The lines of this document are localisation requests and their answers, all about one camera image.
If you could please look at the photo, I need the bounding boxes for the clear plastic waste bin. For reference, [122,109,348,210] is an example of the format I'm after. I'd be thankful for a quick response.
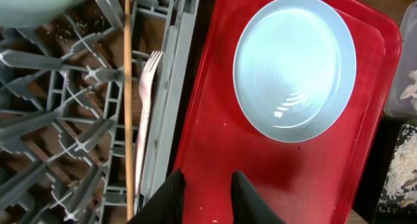
[384,1,416,118]

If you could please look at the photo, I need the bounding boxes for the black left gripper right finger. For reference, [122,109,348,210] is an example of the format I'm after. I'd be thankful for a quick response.
[231,171,285,224]

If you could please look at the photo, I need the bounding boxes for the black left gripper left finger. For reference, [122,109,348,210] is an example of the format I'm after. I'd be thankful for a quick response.
[126,169,186,224]

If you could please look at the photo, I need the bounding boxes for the red plastic tray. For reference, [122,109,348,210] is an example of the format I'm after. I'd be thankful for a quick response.
[175,0,402,223]

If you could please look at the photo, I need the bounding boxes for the light blue plate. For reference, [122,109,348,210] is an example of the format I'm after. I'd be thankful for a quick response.
[233,0,357,143]

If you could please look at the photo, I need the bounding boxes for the mint green bowl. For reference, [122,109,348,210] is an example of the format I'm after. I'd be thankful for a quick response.
[1,0,76,28]

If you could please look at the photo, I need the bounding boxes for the pile of white rice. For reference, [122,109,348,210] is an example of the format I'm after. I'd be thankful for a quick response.
[377,123,416,214]

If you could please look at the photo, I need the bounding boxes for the white plastic fork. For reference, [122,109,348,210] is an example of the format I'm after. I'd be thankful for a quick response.
[134,51,163,196]

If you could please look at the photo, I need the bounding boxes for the wooden chopstick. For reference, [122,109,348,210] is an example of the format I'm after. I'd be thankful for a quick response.
[124,0,134,221]

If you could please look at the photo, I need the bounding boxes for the grey plastic dishwasher rack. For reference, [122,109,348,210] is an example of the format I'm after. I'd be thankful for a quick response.
[1,0,200,223]

